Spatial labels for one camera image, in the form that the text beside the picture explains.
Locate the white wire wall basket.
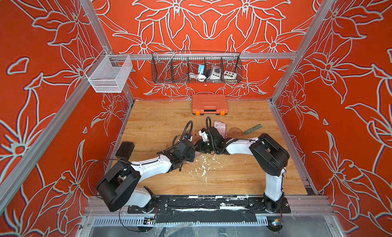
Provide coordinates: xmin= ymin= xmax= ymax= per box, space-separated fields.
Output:
xmin=86 ymin=55 xmax=133 ymax=93

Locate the white round-dial device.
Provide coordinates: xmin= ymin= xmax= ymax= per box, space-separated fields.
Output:
xmin=208 ymin=65 xmax=222 ymax=81

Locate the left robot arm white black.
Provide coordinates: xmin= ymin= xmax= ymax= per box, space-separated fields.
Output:
xmin=96 ymin=121 xmax=195 ymax=212

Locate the black box on table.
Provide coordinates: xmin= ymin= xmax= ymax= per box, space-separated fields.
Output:
xmin=115 ymin=141 xmax=135 ymax=161

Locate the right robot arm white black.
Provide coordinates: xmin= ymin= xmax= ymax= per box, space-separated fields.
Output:
xmin=196 ymin=117 xmax=290 ymax=213

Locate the green straight ruler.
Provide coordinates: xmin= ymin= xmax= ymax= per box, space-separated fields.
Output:
xmin=243 ymin=124 xmax=263 ymax=135

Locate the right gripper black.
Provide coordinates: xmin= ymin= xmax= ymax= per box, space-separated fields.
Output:
xmin=193 ymin=139 xmax=217 ymax=155

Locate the white button box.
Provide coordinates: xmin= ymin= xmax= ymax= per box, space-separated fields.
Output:
xmin=224 ymin=70 xmax=237 ymax=82

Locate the white coiled cable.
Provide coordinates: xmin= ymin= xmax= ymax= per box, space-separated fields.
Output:
xmin=188 ymin=72 xmax=206 ymax=83

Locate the clear brown protractor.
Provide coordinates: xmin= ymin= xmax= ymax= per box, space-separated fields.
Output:
xmin=228 ymin=127 xmax=244 ymax=137

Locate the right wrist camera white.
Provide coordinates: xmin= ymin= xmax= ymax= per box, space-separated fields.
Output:
xmin=198 ymin=129 xmax=209 ymax=142

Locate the black wire wall basket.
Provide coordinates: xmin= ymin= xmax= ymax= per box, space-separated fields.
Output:
xmin=151 ymin=50 xmax=244 ymax=84

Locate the orange plastic tool case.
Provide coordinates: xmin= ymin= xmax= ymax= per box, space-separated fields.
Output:
xmin=192 ymin=94 xmax=229 ymax=116

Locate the blue small box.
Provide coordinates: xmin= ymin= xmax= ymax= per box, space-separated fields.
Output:
xmin=198 ymin=64 xmax=205 ymax=75

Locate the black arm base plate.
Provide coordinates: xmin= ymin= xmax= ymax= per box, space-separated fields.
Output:
xmin=127 ymin=195 xmax=292 ymax=215

